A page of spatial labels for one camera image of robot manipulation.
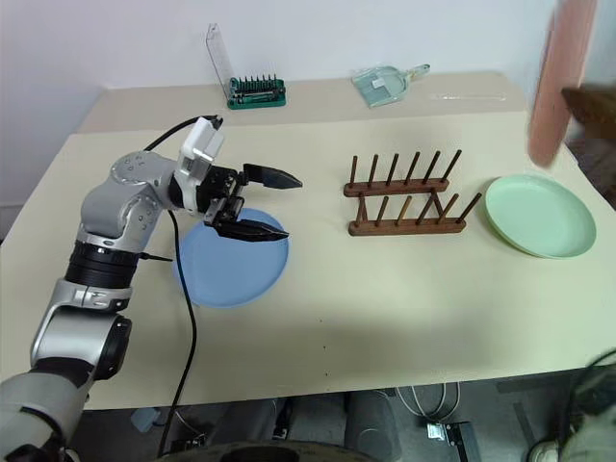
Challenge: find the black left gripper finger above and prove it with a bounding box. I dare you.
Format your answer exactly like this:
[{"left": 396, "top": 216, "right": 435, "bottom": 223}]
[
  {"left": 214, "top": 218, "right": 291, "bottom": 244},
  {"left": 242, "top": 163, "right": 304, "bottom": 191}
]

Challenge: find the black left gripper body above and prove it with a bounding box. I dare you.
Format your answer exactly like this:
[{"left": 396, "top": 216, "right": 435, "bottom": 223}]
[{"left": 194, "top": 165, "right": 249, "bottom": 228}]

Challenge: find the pink plate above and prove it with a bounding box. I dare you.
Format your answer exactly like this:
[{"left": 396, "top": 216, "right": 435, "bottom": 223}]
[{"left": 527, "top": 0, "right": 599, "bottom": 169}]

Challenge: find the wooden dish rack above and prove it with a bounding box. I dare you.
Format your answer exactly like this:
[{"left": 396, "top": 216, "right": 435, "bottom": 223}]
[{"left": 343, "top": 148, "right": 483, "bottom": 238}]

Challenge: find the blue plate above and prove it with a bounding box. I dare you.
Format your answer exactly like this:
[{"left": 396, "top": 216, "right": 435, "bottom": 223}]
[{"left": 172, "top": 207, "right": 292, "bottom": 309}]

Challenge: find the green screwdriver bit set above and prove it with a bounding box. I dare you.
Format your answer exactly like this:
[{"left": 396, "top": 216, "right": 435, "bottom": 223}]
[{"left": 205, "top": 22, "right": 289, "bottom": 111}]

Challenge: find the clear green dustpan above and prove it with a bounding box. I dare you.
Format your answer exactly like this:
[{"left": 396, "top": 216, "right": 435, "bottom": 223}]
[{"left": 350, "top": 63, "right": 432, "bottom": 109}]

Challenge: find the small blue object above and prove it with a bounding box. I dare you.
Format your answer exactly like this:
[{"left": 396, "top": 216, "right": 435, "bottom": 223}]
[{"left": 132, "top": 407, "right": 163, "bottom": 433}]

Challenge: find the green plate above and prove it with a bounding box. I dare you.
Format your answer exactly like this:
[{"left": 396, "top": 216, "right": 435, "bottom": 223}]
[{"left": 484, "top": 173, "right": 598, "bottom": 261}]

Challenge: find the black box under table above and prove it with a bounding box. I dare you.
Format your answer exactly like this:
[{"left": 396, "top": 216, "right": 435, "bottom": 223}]
[{"left": 425, "top": 421, "right": 476, "bottom": 462}]

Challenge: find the dark brown blurred object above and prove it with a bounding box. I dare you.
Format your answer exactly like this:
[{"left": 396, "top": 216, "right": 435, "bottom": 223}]
[{"left": 560, "top": 82, "right": 616, "bottom": 141}]

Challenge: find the white shoe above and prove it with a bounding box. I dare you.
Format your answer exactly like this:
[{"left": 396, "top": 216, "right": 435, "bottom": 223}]
[{"left": 527, "top": 438, "right": 565, "bottom": 462}]

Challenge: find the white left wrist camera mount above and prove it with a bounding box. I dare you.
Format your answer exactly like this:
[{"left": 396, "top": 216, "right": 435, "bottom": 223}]
[{"left": 173, "top": 116, "right": 226, "bottom": 214}]

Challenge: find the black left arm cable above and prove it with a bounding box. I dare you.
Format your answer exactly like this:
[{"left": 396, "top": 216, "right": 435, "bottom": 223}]
[{"left": 141, "top": 114, "right": 225, "bottom": 458}]

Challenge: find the white cable loop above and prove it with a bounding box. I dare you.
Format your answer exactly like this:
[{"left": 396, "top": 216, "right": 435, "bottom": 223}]
[{"left": 394, "top": 382, "right": 462, "bottom": 425}]

